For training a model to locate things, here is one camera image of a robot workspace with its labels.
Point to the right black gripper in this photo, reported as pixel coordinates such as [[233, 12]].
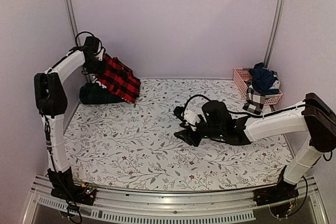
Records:
[[189, 137]]

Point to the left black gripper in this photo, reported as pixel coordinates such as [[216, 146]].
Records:
[[103, 68]]

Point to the dark green plaid skirt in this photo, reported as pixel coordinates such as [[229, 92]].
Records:
[[93, 94]]

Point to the red black plaid shirt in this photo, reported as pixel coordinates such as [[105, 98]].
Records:
[[119, 80]]

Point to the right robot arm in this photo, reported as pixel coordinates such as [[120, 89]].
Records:
[[311, 115]]

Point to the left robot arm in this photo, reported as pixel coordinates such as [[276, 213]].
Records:
[[50, 97]]

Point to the floral patterned table mat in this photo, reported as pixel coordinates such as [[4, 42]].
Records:
[[134, 145]]

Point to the grey white plaid cloth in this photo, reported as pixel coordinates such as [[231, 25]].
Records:
[[254, 100]]

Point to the dark blue garment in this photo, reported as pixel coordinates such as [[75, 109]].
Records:
[[264, 81]]

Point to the front aluminium rail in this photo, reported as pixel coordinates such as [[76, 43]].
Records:
[[121, 205]]

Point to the left aluminium frame post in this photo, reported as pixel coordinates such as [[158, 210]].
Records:
[[72, 21]]

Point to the aluminium frame post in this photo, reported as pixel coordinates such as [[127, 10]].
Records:
[[72, 21], [274, 31]]

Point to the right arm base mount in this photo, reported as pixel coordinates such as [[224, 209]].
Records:
[[282, 198]]

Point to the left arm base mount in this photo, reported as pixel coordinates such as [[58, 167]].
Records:
[[65, 188]]

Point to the right aluminium frame post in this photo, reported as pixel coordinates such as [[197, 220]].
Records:
[[274, 31]]

